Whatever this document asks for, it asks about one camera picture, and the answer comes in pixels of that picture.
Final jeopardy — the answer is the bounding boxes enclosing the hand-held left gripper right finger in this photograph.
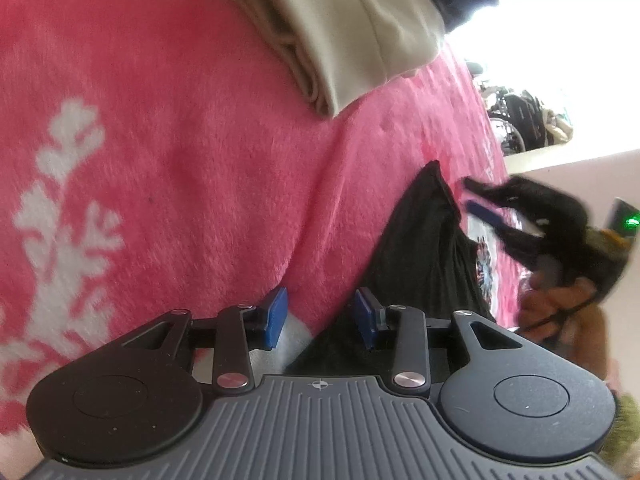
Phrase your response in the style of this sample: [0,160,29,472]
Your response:
[353,287,521,396]

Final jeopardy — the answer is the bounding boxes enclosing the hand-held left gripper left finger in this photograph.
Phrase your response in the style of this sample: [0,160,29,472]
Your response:
[122,287,289,395]

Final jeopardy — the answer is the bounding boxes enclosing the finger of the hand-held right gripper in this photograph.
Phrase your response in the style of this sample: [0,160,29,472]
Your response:
[462,176,531,211]
[466,200,543,256]

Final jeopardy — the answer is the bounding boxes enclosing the black ribbed garment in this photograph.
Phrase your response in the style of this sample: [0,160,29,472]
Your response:
[285,160,497,377]

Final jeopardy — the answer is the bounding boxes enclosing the clothes heap on wheelchair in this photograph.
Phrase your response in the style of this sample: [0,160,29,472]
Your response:
[540,105,576,144]

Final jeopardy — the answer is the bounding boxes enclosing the person's right hand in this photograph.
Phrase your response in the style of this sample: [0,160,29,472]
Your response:
[517,277,603,348]

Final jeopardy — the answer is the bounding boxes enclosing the wheelchair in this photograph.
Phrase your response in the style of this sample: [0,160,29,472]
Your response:
[487,87,547,154]

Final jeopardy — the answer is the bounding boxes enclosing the pink floral blanket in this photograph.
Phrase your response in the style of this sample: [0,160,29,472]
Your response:
[0,0,533,463]

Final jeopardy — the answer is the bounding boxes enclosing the beige folded garment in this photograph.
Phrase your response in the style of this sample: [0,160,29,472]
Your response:
[187,0,447,119]

